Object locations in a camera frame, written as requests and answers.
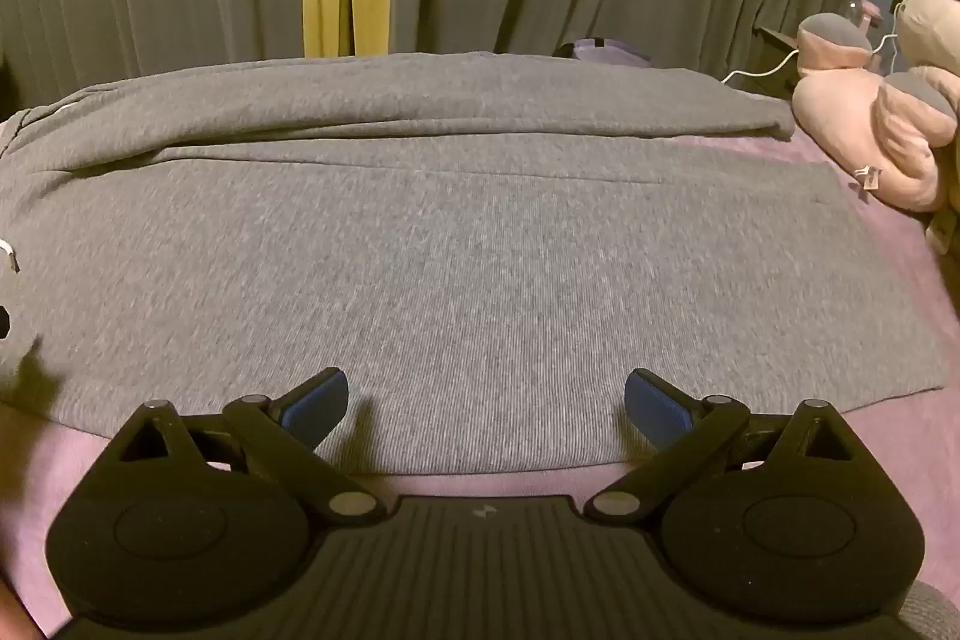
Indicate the clear water bottle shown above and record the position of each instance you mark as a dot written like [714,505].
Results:
[856,10]

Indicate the beige plush toy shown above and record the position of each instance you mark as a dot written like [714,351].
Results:
[934,21]

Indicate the grey pants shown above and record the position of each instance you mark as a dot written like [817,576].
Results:
[465,250]

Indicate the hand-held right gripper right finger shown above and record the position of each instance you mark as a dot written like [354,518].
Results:
[652,404]

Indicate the pink fleece blanket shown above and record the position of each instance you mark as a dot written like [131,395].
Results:
[915,437]

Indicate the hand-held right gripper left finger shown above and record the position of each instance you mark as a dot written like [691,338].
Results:
[319,404]

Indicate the clear storage bag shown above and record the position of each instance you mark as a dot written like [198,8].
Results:
[604,49]

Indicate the pink plush toy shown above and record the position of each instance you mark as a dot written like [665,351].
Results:
[862,123]

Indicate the dark nightstand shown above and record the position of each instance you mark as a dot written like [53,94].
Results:
[776,55]

